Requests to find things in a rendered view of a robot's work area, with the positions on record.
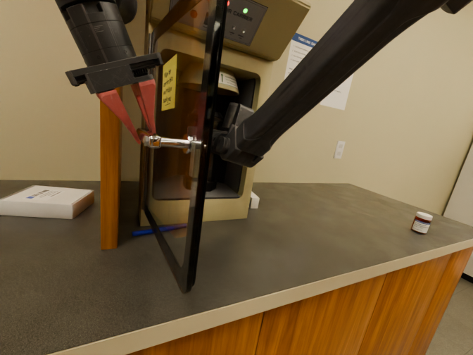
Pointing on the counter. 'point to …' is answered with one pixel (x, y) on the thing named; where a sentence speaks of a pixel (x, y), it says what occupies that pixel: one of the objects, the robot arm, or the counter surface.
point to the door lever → (154, 141)
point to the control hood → (262, 44)
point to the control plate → (241, 20)
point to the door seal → (210, 134)
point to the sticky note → (168, 94)
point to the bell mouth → (227, 83)
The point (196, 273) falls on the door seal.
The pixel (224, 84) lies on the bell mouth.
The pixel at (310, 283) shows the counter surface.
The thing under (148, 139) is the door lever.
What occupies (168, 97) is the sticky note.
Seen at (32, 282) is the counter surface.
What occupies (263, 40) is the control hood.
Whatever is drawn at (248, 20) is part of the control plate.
